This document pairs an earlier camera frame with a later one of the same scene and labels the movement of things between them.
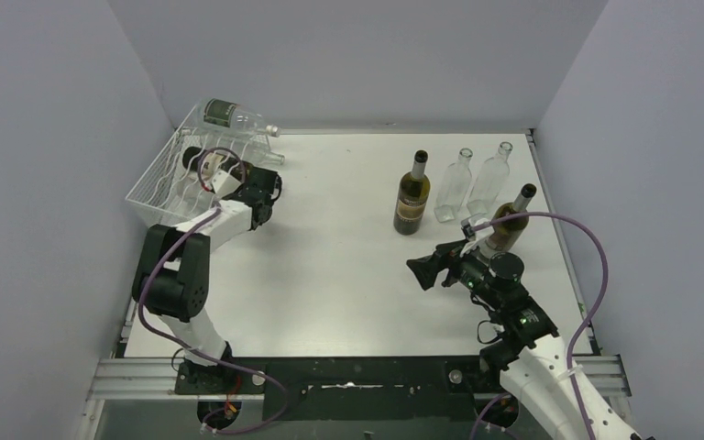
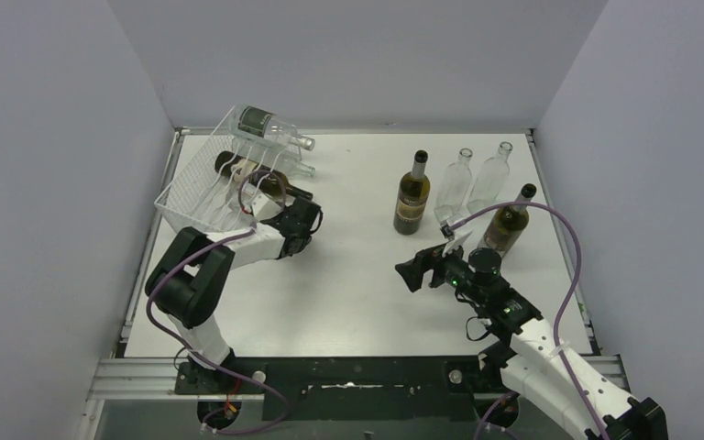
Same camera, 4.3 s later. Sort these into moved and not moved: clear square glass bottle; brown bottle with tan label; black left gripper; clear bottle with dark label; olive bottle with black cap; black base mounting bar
Moved: black left gripper; clear bottle with dark label
Not moved: clear square glass bottle; olive bottle with black cap; brown bottle with tan label; black base mounting bar
